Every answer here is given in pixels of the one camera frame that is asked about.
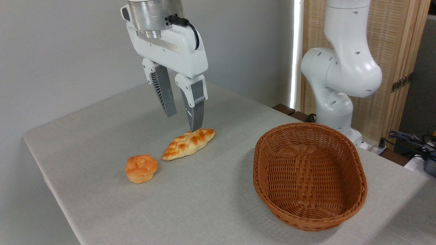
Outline long braided bread loaf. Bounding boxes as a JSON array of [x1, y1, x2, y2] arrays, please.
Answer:
[[161, 128, 216, 161]]

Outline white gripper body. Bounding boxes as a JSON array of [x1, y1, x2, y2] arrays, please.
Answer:
[[120, 4, 208, 79]]

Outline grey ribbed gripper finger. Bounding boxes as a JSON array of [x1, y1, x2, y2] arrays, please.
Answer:
[[175, 74, 208, 133], [142, 58, 177, 118]]

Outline white power strip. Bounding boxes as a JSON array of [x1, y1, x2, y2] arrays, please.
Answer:
[[365, 142, 389, 156]]

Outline bundle of dark cables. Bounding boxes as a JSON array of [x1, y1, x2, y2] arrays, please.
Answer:
[[380, 130, 436, 160]]

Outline round orange bread roll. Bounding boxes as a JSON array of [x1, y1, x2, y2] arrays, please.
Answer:
[[125, 154, 158, 184]]

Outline dark brown wooden furniture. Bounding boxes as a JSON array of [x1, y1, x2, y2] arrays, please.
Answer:
[[272, 104, 317, 123]]

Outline brown oval wicker basket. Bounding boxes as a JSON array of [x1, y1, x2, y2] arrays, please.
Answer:
[[253, 122, 368, 232]]

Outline grey tablecloth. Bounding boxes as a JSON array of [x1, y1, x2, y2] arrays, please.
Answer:
[[23, 72, 436, 245]]

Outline dark metal screen hinge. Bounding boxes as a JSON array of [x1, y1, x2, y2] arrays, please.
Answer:
[[391, 72, 413, 93]]

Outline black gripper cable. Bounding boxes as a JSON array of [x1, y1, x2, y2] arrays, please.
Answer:
[[167, 15, 200, 50]]

